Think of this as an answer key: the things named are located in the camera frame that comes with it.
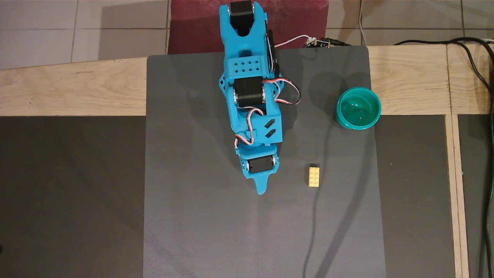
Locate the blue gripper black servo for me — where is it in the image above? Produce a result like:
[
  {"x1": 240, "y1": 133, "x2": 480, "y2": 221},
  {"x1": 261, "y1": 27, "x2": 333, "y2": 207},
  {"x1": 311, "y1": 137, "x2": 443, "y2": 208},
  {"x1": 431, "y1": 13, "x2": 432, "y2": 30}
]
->
[{"x1": 236, "y1": 144, "x2": 279, "y2": 196}]

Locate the pale lego brick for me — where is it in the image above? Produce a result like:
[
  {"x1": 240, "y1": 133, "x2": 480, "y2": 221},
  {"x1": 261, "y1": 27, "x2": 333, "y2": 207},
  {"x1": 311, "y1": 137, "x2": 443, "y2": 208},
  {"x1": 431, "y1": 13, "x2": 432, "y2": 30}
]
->
[{"x1": 308, "y1": 164, "x2": 321, "y2": 188}]

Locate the grey rubber mat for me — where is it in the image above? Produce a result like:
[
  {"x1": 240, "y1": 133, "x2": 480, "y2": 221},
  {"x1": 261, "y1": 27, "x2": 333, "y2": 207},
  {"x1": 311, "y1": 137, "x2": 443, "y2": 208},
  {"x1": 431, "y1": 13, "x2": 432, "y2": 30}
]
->
[{"x1": 143, "y1": 45, "x2": 387, "y2": 278}]

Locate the green plastic cup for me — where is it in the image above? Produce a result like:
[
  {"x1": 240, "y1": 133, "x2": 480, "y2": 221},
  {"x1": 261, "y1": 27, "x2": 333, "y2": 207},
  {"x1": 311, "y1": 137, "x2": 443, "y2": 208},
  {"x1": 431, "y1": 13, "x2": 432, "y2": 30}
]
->
[{"x1": 336, "y1": 87, "x2": 382, "y2": 131}]

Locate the black controller board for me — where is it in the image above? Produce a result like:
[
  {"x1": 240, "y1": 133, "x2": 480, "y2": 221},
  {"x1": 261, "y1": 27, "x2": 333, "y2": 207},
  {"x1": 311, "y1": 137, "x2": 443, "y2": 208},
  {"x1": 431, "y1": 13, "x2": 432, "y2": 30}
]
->
[{"x1": 303, "y1": 36, "x2": 332, "y2": 50}]

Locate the red white black servo wire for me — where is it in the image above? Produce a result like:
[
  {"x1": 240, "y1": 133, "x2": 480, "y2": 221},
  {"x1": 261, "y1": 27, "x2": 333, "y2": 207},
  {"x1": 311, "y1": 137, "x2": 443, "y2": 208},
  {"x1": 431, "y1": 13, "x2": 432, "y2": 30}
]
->
[
  {"x1": 262, "y1": 76, "x2": 301, "y2": 106},
  {"x1": 234, "y1": 107, "x2": 265, "y2": 150}
]

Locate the white wire to board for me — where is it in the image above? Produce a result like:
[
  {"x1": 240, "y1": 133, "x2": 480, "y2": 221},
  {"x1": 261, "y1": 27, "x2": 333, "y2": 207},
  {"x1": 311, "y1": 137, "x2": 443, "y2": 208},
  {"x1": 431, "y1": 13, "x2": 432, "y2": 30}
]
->
[{"x1": 274, "y1": 34, "x2": 314, "y2": 49}]

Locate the thin white cable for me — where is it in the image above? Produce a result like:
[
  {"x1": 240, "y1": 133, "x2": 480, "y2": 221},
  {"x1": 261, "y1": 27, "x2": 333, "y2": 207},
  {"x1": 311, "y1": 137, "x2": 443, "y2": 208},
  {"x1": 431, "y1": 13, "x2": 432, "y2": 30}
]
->
[{"x1": 358, "y1": 0, "x2": 366, "y2": 46}]

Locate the black power cable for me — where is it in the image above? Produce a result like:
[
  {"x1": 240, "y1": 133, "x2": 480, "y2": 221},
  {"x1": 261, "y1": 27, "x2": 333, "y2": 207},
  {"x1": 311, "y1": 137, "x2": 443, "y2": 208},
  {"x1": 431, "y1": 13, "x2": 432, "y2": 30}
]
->
[{"x1": 393, "y1": 36, "x2": 494, "y2": 278}]

